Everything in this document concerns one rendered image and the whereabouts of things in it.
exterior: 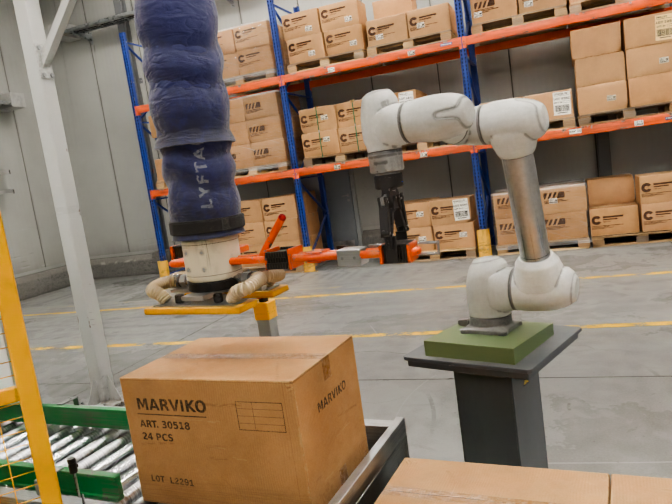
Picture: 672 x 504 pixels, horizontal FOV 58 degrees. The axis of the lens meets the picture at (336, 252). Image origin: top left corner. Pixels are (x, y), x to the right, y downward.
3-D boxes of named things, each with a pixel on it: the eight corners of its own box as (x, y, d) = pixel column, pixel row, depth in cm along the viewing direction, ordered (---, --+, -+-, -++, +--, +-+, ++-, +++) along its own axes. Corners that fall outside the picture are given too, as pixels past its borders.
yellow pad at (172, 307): (144, 315, 182) (141, 299, 181) (166, 306, 191) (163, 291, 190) (239, 314, 168) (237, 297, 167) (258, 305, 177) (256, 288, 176)
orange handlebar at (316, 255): (139, 271, 195) (137, 260, 194) (197, 254, 222) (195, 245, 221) (418, 259, 156) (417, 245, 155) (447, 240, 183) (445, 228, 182)
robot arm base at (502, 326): (469, 321, 244) (468, 307, 244) (523, 323, 231) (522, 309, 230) (449, 333, 230) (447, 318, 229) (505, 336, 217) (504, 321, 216)
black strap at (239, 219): (154, 238, 179) (152, 225, 179) (201, 227, 200) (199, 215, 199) (217, 233, 170) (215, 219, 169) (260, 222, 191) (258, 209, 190)
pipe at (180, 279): (146, 301, 183) (143, 283, 182) (197, 283, 206) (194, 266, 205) (241, 300, 169) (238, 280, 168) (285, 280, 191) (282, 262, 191)
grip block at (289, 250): (264, 271, 173) (261, 251, 172) (281, 264, 182) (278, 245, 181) (290, 270, 170) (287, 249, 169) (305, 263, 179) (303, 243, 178)
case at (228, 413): (143, 501, 188) (118, 377, 183) (218, 442, 224) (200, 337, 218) (315, 524, 162) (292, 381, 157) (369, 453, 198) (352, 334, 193)
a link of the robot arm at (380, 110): (357, 154, 157) (402, 147, 149) (348, 93, 155) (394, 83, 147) (377, 152, 165) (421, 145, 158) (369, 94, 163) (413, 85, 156)
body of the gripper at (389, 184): (380, 174, 164) (384, 208, 165) (368, 176, 157) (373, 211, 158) (406, 170, 161) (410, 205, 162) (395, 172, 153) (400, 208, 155)
